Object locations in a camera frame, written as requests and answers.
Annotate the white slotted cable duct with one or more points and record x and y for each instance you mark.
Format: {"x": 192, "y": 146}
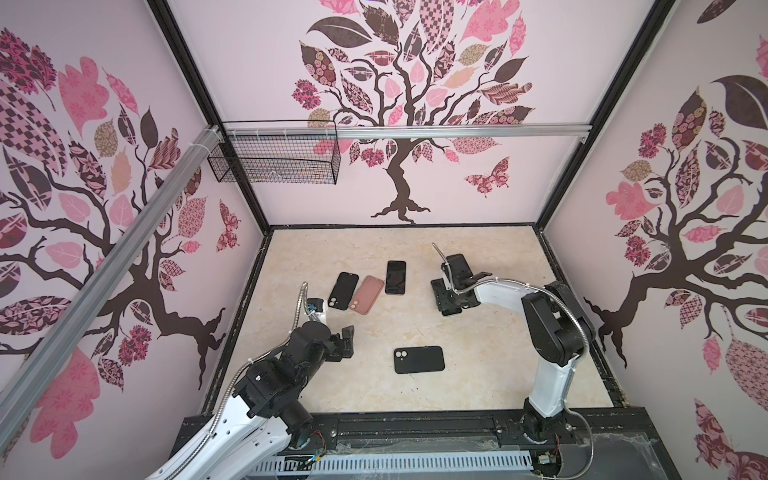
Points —
{"x": 397, "y": 463}

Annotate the left flexible metal conduit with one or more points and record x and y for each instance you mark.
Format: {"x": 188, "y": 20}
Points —
{"x": 175, "y": 466}

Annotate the pink phone case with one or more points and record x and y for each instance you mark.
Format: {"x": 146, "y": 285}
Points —
{"x": 366, "y": 295}

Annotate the silver aluminium crossbar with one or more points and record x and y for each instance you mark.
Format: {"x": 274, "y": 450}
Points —
{"x": 412, "y": 132}

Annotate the black right corner post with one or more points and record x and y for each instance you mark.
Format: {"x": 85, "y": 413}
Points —
{"x": 640, "y": 47}

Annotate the black empty phone case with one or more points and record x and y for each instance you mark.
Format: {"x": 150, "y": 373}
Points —
{"x": 343, "y": 291}

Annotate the dark smartphone far right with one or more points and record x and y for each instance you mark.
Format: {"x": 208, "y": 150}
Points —
{"x": 459, "y": 269}

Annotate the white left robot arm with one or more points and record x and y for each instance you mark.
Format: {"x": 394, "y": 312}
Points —
{"x": 261, "y": 414}

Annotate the black wire basket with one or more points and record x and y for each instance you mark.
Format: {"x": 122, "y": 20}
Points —
{"x": 278, "y": 151}

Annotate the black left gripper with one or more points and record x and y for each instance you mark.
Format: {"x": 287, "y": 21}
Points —
{"x": 336, "y": 353}

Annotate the purple edged smartphone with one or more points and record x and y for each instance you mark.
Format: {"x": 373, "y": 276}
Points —
{"x": 395, "y": 282}

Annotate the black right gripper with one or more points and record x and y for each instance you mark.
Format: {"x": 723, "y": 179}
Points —
{"x": 440, "y": 299}

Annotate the black corner frame post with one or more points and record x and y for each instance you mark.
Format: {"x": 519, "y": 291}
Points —
{"x": 165, "y": 19}

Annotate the right flexible metal conduit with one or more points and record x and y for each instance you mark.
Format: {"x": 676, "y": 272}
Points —
{"x": 540, "y": 300}

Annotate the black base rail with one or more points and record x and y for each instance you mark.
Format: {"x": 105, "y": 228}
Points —
{"x": 622, "y": 443}

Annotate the flexible metal conduit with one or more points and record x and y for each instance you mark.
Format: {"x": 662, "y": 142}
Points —
{"x": 540, "y": 300}
{"x": 175, "y": 466}

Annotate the silver aluminium side bar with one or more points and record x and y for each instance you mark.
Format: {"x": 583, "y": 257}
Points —
{"x": 35, "y": 375}

